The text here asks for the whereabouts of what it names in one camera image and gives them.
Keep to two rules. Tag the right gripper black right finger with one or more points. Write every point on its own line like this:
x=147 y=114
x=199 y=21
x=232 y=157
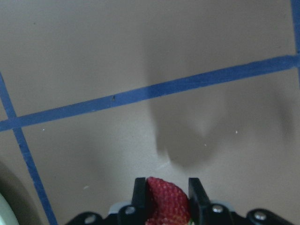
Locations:
x=199 y=202

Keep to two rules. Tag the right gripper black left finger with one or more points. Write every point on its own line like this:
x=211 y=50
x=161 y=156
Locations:
x=139 y=193

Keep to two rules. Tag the red strawberry with green top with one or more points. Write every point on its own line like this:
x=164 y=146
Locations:
x=169 y=205

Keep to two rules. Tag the pale green plate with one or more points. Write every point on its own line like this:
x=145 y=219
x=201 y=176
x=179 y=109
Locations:
x=7 y=215

